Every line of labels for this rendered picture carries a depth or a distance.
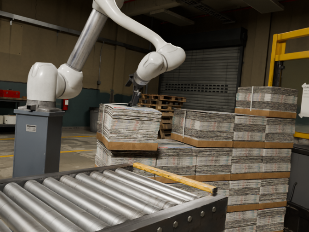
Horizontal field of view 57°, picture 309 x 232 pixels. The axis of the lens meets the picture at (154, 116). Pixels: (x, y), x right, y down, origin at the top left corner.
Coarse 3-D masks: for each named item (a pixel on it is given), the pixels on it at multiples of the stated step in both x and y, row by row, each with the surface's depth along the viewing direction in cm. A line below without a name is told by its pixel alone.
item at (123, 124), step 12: (108, 108) 161; (120, 108) 151; (132, 108) 158; (144, 108) 167; (108, 120) 157; (120, 120) 153; (132, 120) 155; (144, 120) 158; (156, 120) 160; (108, 132) 154; (120, 132) 154; (132, 132) 156; (144, 132) 159; (156, 132) 162
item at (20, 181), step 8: (88, 168) 121; (96, 168) 122; (104, 168) 123; (112, 168) 125; (128, 168) 132; (24, 176) 102; (32, 176) 103; (40, 176) 104; (48, 176) 105; (56, 176) 107; (72, 176) 111; (0, 184) 93
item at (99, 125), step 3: (102, 105) 177; (123, 105) 181; (102, 108) 176; (99, 111) 184; (102, 111) 176; (99, 114) 182; (102, 114) 176; (99, 117) 182; (102, 117) 175; (99, 120) 182; (102, 120) 172; (99, 123) 178; (99, 126) 178; (99, 129) 177; (99, 132) 178
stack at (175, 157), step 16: (160, 144) 188; (176, 144) 194; (96, 160) 192; (112, 160) 162; (128, 160) 165; (144, 160) 170; (160, 160) 175; (176, 160) 180; (192, 160) 185; (208, 160) 190; (224, 160) 196; (240, 160) 202; (256, 160) 208; (160, 176) 176; (192, 192) 186; (208, 192) 191; (224, 192) 196; (240, 192) 204; (256, 192) 210; (240, 224) 205
